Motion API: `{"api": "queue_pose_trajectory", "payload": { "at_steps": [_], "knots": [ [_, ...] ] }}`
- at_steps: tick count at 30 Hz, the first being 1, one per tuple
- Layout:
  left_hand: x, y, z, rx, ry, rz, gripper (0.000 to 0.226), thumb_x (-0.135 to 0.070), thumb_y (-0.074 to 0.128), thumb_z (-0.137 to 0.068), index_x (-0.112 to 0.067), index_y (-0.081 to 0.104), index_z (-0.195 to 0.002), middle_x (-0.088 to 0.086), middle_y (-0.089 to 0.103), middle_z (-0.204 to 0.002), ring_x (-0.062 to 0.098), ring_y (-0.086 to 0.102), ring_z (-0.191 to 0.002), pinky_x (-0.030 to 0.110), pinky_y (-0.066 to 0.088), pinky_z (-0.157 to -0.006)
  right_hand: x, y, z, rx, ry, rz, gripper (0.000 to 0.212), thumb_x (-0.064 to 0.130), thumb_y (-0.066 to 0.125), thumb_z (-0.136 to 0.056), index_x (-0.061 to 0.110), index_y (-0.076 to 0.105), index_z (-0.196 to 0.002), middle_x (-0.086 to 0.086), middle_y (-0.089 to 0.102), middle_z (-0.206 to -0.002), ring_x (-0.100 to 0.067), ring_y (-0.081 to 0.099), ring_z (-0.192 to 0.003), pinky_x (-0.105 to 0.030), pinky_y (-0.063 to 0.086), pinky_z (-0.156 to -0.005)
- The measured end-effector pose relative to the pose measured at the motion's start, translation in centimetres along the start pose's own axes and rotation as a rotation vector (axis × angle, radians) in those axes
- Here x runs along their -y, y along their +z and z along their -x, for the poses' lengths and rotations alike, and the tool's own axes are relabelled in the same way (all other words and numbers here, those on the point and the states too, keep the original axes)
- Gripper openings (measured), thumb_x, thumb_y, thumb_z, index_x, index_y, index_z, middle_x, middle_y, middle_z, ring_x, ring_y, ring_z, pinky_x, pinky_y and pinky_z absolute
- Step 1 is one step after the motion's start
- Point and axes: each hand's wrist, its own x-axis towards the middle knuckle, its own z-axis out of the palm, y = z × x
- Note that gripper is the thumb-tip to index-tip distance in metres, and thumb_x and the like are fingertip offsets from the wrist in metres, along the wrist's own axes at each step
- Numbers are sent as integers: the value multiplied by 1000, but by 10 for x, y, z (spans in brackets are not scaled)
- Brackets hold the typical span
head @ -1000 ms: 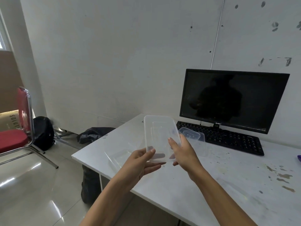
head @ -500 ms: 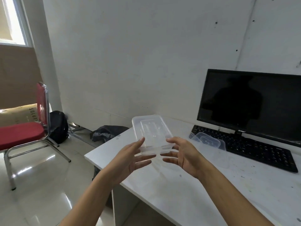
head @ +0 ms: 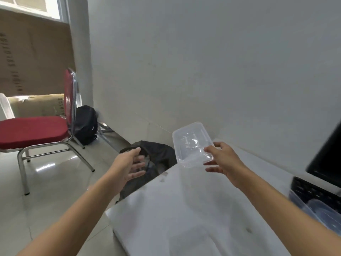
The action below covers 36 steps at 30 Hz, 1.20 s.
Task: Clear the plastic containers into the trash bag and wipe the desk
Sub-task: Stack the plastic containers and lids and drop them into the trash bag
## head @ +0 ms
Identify clear plastic container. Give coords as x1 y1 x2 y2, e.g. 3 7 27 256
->
172 121 215 169

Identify brown cardboard sheet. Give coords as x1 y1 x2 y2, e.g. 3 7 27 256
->
0 9 76 97

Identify black computer monitor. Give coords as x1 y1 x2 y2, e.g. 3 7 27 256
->
305 122 341 188

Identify grey metal folding frame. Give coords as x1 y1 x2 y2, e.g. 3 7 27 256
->
96 121 131 153

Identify black garbage bag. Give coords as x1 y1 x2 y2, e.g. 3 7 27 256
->
116 140 178 203

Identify person's right forearm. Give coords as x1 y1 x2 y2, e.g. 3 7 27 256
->
234 167 341 256

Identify person's right hand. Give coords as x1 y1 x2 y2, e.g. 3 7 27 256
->
203 142 253 188

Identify black keyboard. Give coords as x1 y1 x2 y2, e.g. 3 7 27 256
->
289 176 341 208

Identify white window frame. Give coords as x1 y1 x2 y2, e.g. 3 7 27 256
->
0 0 70 24

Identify white table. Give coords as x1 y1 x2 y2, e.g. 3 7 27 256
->
105 138 341 256

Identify red chair with chrome frame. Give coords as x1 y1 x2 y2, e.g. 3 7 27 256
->
0 68 96 196

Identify person's left forearm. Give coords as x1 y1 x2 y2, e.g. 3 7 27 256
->
16 173 120 256

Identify black backpack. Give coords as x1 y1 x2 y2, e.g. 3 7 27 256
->
74 105 98 146

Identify person's left hand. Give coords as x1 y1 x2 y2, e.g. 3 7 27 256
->
105 147 147 197

